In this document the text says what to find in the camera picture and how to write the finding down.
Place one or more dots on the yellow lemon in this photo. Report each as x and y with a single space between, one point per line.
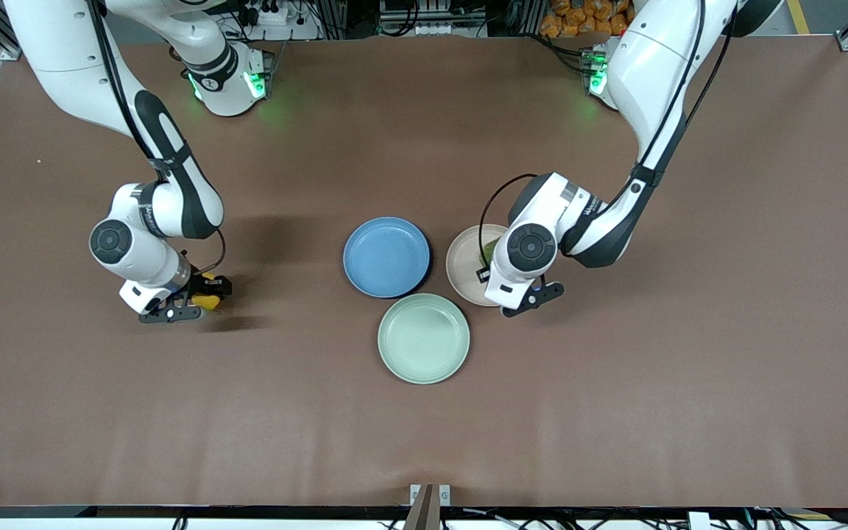
207 302

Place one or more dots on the green lettuce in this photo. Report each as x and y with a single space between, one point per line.
488 252

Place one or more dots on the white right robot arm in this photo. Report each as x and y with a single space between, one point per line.
71 51

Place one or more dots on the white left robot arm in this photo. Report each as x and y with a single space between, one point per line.
652 66

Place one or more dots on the beige plate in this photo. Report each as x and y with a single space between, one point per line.
464 269

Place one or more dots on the pale green plate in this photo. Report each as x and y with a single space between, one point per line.
424 338

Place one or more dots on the blue plate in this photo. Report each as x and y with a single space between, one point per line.
386 256

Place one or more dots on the white electronics box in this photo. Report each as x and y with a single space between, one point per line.
417 16

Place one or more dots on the white power strip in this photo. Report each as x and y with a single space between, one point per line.
277 18

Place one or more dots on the orange snack packs pile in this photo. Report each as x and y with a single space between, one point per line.
586 16

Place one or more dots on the metal table edge bracket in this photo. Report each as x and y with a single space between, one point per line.
430 504

